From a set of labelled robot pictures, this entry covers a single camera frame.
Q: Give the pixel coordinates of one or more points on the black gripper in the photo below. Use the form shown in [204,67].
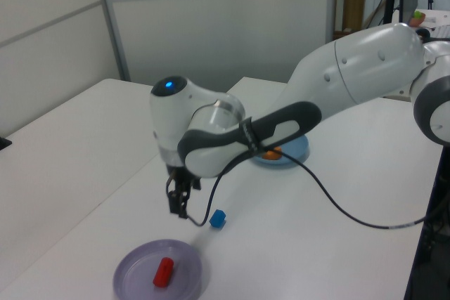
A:
[183,175]

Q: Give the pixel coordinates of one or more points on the small blue block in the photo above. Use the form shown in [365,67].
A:
[217,219]

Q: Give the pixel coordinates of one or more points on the red cylinder block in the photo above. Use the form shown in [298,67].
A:
[163,272]

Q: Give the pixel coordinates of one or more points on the orange rectangular block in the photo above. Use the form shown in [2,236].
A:
[271,155]

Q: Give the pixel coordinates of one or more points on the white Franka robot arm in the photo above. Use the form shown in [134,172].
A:
[351,75]

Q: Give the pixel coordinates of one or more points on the purple plate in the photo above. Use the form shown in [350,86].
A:
[140,275]

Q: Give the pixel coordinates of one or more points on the blue plate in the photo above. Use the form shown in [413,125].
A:
[295,149]

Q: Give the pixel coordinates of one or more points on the black clamp base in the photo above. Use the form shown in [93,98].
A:
[5,143]

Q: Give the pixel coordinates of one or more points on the brown wooden panel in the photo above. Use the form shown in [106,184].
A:
[355,5]

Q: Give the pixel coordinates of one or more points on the black tripod stand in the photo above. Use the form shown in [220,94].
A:
[391,1]

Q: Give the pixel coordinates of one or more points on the orange bowl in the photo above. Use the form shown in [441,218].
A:
[418,21]

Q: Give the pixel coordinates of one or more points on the green toy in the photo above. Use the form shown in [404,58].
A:
[417,14]

